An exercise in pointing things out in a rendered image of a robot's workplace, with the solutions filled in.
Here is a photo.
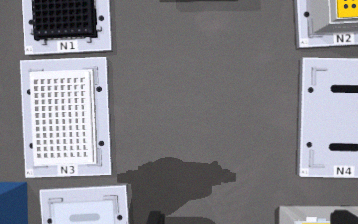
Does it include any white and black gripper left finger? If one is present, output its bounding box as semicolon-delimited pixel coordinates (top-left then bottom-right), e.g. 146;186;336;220
146;211;165;224

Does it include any blue open-top bin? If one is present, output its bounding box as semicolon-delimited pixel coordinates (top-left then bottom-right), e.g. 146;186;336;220
0;182;28;224

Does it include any black multiwell plate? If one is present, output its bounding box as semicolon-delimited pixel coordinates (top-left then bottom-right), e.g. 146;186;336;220
32;0;98;41

